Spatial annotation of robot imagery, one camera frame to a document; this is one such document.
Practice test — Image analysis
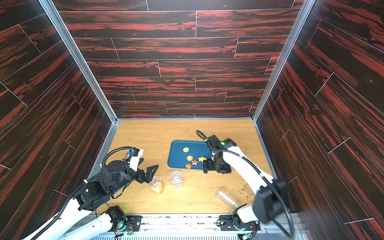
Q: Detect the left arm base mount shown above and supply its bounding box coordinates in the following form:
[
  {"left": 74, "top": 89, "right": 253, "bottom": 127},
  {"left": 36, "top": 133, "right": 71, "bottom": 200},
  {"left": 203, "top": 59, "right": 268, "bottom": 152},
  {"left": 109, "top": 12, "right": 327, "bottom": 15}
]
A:
[{"left": 105, "top": 206, "right": 143, "bottom": 236}]

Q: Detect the aluminium corner post left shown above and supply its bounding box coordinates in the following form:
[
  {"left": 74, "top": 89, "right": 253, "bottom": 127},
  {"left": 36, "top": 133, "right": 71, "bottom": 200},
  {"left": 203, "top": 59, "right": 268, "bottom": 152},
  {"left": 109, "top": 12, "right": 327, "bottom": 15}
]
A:
[{"left": 38, "top": 0, "right": 118, "bottom": 125}]

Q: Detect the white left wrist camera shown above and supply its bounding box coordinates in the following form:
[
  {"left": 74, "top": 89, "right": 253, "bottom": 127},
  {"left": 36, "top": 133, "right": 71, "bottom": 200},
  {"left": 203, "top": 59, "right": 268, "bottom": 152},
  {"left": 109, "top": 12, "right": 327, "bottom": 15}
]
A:
[{"left": 126, "top": 148, "right": 144, "bottom": 172}]

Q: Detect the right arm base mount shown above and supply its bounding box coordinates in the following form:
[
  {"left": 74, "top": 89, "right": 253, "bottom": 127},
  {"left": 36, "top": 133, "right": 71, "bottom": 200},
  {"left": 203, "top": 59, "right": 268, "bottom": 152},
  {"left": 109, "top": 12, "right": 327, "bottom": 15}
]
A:
[{"left": 216, "top": 214, "right": 261, "bottom": 240}]

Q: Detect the aluminium corner post right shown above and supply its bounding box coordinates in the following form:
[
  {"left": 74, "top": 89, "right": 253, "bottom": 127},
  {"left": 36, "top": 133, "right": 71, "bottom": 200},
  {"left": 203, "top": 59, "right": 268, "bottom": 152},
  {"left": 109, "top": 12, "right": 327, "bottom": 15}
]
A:
[{"left": 253, "top": 0, "right": 316, "bottom": 127}]

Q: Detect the clear plastic cookie jar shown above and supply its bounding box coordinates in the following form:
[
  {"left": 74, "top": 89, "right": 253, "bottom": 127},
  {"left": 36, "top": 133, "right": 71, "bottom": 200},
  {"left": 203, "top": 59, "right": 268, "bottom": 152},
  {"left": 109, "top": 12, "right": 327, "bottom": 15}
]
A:
[{"left": 217, "top": 188, "right": 240, "bottom": 209}]

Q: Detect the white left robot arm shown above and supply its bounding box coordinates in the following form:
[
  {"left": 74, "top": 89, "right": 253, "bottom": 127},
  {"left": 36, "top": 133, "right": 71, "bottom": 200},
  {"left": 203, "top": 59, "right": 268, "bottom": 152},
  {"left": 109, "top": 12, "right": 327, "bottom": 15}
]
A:
[{"left": 26, "top": 147, "right": 159, "bottom": 240}]

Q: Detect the clear empty plastic jar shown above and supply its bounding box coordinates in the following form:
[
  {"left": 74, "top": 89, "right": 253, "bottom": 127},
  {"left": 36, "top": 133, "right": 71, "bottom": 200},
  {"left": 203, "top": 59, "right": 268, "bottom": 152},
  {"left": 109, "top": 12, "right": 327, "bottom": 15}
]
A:
[{"left": 170, "top": 171, "right": 183, "bottom": 189}]

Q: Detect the clear jar with yellow snacks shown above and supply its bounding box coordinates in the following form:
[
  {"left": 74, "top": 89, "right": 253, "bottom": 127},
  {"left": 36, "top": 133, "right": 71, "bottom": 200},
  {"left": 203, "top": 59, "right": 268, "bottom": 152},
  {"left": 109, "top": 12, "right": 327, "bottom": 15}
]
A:
[{"left": 148, "top": 177, "right": 164, "bottom": 195}]

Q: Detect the brown star iced cookie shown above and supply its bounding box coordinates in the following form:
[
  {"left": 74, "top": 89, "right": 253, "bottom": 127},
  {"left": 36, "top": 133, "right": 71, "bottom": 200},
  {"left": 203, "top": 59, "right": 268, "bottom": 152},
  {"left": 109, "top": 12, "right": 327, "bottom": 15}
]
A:
[{"left": 191, "top": 160, "right": 199, "bottom": 166}]

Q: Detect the aluminium corner post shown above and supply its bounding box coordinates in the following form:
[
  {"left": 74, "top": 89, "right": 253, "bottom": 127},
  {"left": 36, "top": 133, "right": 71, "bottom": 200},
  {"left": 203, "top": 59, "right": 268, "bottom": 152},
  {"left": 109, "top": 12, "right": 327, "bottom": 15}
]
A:
[
  {"left": 253, "top": 0, "right": 316, "bottom": 127},
  {"left": 38, "top": 0, "right": 118, "bottom": 125}
]

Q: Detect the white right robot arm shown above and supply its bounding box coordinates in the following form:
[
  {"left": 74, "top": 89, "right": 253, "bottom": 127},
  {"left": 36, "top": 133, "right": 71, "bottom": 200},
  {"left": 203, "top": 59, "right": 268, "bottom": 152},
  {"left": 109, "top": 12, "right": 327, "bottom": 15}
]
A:
[{"left": 196, "top": 131, "right": 296, "bottom": 240}]

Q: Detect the clear round jar lid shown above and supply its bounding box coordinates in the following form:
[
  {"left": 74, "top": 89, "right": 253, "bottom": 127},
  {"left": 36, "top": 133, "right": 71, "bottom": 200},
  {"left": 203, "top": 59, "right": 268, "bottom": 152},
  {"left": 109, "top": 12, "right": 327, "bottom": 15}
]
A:
[{"left": 243, "top": 184, "right": 255, "bottom": 197}]

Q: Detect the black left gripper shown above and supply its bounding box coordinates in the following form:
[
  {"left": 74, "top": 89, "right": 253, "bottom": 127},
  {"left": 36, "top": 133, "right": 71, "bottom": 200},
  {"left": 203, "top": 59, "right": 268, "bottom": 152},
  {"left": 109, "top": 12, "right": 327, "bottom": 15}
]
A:
[{"left": 109, "top": 164, "right": 159, "bottom": 196}]

